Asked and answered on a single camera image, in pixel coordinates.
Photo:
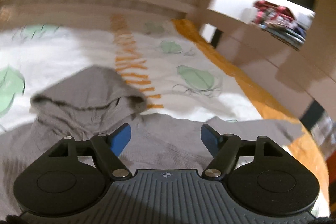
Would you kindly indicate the white leaf-print bed sheet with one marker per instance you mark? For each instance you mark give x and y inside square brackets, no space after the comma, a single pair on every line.
[159,77]

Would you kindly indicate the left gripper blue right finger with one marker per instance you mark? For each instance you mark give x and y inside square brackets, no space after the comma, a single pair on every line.
[224,150]

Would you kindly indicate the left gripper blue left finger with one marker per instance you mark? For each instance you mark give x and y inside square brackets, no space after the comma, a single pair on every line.
[108,148]

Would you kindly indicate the grey knitted hooded sweater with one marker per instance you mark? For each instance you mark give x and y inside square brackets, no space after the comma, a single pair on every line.
[91,156]

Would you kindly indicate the beige wooden right bed rail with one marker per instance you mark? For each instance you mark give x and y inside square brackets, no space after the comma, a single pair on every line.
[293,77]

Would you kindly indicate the colourful clothes pile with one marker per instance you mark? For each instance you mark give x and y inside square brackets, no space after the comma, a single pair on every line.
[282,24]

